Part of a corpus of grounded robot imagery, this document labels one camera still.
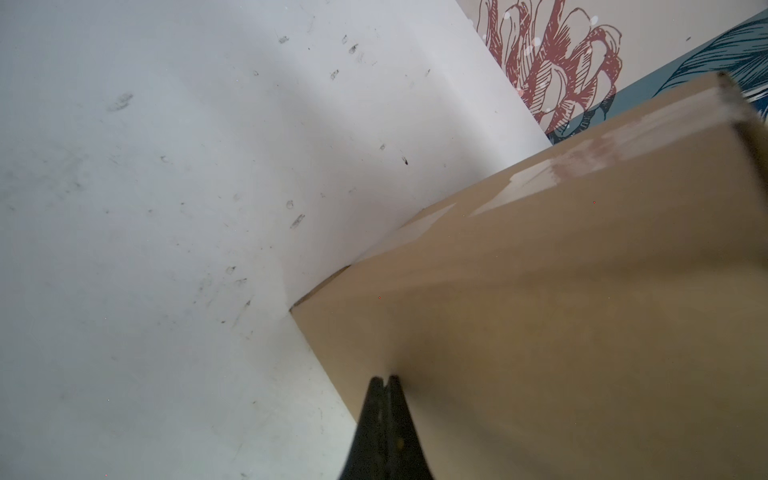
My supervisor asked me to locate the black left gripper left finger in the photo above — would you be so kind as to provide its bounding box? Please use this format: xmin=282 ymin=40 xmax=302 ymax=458
xmin=340 ymin=377 xmax=386 ymax=480

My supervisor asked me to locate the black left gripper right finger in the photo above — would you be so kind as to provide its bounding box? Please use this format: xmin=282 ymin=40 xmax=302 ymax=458
xmin=384 ymin=376 xmax=434 ymax=480

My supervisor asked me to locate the brown cardboard express box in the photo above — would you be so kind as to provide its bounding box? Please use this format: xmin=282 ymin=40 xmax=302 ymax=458
xmin=291 ymin=72 xmax=767 ymax=479

